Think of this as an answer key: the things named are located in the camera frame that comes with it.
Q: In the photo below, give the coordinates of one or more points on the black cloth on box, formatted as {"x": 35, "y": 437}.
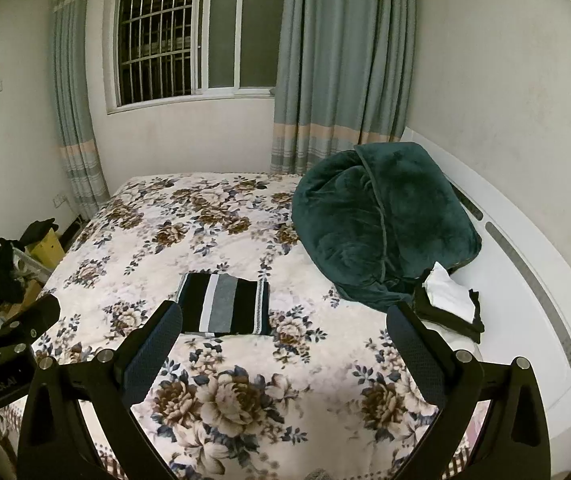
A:
{"x": 38, "y": 230}

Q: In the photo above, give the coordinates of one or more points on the yellow box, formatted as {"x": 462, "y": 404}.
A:
{"x": 48, "y": 252}

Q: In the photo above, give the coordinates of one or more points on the white cloth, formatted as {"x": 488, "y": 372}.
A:
{"x": 448, "y": 292}

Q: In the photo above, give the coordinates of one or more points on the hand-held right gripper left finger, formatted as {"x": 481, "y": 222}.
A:
{"x": 151, "y": 355}

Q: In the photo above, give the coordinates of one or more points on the black white grey striped garment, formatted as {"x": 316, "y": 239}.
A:
{"x": 225, "y": 310}

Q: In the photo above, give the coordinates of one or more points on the narrow teal striped curtain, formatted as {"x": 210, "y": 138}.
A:
{"x": 75, "y": 110}

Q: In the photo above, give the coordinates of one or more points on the floral printed blanket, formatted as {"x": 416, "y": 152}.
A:
{"x": 245, "y": 240}

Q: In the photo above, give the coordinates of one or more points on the dark green plush blanket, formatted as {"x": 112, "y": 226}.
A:
{"x": 385, "y": 220}

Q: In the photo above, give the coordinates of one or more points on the barred window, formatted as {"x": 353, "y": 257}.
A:
{"x": 200, "y": 35}

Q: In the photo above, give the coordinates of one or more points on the white bed headboard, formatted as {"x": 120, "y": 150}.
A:
{"x": 525, "y": 240}

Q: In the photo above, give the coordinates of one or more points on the black hanging cloth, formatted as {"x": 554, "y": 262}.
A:
{"x": 5, "y": 280}

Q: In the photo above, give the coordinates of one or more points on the white wall socket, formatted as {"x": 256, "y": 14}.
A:
{"x": 58, "y": 199}

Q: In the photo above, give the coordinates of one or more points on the black folded cloth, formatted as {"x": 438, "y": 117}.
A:
{"x": 445, "y": 325}

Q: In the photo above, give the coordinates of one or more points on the wide teal striped curtain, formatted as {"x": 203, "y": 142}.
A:
{"x": 340, "y": 60}

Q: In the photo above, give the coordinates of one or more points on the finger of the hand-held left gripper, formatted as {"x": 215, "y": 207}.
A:
{"x": 35, "y": 317}

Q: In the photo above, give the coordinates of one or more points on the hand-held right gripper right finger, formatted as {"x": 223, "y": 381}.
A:
{"x": 415, "y": 350}

